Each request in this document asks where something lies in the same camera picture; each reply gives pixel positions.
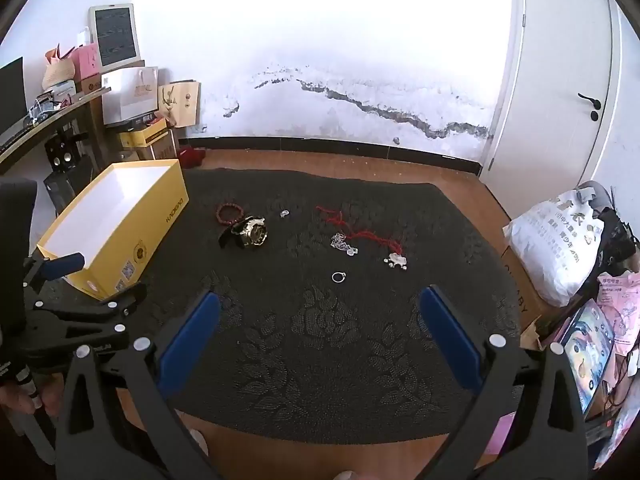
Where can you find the white paper bag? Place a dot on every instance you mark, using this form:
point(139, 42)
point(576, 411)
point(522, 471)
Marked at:
point(130, 95)

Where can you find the white framed writing tablet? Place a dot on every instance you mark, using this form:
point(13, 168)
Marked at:
point(116, 35)

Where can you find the tan cardboard carton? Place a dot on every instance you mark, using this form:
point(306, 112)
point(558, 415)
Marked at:
point(165, 149)

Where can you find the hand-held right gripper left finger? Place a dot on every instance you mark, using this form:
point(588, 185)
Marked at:
point(190, 345)

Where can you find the black box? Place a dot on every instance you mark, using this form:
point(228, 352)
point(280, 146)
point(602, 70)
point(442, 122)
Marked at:
point(67, 185)

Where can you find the pink box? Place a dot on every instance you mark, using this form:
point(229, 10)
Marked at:
point(87, 62)

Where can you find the dark floral mat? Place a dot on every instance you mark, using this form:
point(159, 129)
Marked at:
point(310, 360)

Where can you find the white door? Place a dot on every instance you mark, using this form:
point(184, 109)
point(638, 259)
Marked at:
point(550, 60)

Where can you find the white printed sack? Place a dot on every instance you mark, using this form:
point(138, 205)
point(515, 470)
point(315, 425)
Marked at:
point(555, 250)

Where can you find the gold and black wristwatch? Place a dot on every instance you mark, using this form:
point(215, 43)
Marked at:
point(252, 232)

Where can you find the brown cardboard box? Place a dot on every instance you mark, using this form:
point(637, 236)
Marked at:
point(520, 295)

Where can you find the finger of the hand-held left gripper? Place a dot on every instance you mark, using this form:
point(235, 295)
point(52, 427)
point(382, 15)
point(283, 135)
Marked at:
point(90, 317)
point(62, 265)

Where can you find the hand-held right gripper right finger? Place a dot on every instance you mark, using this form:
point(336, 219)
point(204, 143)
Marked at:
point(450, 340)

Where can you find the person's left hand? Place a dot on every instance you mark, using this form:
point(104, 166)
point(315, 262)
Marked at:
point(15, 397)

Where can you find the pink printed packet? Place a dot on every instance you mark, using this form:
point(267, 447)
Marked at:
point(622, 300)

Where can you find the brown paper bag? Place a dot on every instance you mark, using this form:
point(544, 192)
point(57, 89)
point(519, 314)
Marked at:
point(181, 102)

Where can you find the black speaker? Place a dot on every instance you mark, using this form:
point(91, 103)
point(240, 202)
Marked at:
point(62, 152)

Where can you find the red cloth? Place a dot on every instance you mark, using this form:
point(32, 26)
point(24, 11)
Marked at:
point(192, 157)

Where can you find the wooden desk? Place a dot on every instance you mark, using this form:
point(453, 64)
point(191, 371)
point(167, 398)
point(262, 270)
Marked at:
point(55, 117)

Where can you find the yellow cardboard box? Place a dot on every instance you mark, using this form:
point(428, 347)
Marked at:
point(150, 220)

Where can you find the black bag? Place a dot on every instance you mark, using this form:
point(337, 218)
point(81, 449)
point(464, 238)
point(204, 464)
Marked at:
point(617, 240)

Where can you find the yellow carton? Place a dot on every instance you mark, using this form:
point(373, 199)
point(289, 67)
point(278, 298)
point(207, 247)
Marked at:
point(142, 136)

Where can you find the colourful picture book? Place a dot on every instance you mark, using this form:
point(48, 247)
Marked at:
point(587, 355)

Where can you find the black monitor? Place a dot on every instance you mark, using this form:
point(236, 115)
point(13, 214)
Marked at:
point(11, 95)

